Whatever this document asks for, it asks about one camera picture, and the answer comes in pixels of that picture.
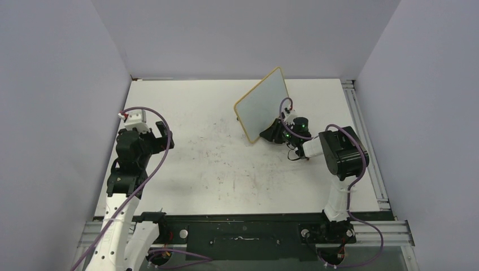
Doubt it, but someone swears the aluminium rail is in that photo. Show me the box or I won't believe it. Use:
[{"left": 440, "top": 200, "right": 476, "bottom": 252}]
[
  {"left": 341, "top": 80, "right": 391, "bottom": 211},
  {"left": 77, "top": 221, "right": 415, "bottom": 248}
]

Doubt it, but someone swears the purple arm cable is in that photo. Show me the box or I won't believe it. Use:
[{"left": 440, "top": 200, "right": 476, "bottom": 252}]
[
  {"left": 71, "top": 106, "right": 214, "bottom": 271},
  {"left": 279, "top": 97, "right": 385, "bottom": 269}
]

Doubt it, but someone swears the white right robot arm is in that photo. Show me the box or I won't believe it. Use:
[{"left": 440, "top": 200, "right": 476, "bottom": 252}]
[{"left": 259, "top": 117, "right": 369, "bottom": 243}]

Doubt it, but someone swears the aluminium rail front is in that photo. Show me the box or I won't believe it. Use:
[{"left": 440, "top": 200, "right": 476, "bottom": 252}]
[{"left": 77, "top": 221, "right": 415, "bottom": 248}]

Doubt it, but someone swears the aluminium rail right side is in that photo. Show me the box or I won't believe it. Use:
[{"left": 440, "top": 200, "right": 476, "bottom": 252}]
[{"left": 341, "top": 80, "right": 391, "bottom": 211}]

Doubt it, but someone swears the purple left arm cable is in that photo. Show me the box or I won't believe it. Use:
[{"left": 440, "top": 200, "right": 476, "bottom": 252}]
[{"left": 71, "top": 106, "right": 214, "bottom": 271}]

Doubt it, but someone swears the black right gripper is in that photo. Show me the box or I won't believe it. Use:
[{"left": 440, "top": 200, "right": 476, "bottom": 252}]
[{"left": 260, "top": 119, "right": 298, "bottom": 145}]

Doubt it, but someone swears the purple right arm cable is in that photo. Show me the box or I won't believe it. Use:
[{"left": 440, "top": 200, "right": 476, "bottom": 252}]
[{"left": 279, "top": 97, "right": 385, "bottom": 269}]

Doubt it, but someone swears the yellow framed whiteboard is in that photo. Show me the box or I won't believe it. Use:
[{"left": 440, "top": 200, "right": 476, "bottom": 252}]
[{"left": 233, "top": 67, "right": 289, "bottom": 144}]

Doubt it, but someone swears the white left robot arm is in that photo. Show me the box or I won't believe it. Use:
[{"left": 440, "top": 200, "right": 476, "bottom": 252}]
[{"left": 86, "top": 120, "right": 174, "bottom": 270}]

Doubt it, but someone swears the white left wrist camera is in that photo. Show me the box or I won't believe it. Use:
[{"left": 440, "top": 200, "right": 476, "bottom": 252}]
[{"left": 118, "top": 110, "right": 149, "bottom": 134}]

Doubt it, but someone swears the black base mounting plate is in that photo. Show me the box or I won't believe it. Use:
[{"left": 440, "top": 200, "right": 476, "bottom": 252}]
[{"left": 132, "top": 211, "right": 394, "bottom": 263}]

